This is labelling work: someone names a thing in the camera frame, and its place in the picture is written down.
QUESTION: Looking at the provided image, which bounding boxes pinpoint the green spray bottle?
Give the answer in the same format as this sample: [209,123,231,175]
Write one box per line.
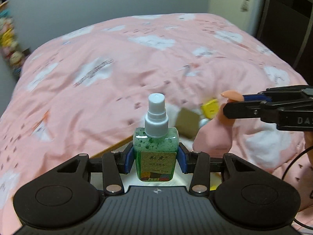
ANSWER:
[133,93,179,182]

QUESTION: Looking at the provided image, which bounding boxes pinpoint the black cable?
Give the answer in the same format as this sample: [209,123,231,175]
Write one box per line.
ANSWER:
[281,145,313,230]

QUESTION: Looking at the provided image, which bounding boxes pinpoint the white storage box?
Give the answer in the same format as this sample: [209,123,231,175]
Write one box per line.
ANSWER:
[90,135,218,194]

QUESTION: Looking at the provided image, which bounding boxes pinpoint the olive cardboard box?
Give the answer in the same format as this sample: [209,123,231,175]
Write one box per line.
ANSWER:
[175,108,200,139]

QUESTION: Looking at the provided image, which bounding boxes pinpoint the yellow tape measure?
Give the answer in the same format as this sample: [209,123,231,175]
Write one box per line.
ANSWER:
[201,99,219,119]

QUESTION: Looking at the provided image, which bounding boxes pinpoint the small grey cream jar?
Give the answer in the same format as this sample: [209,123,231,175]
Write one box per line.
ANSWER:
[199,118,210,128]

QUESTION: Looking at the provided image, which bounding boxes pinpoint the pink cloud-print duvet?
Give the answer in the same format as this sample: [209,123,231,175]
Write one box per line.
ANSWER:
[1,13,306,234]

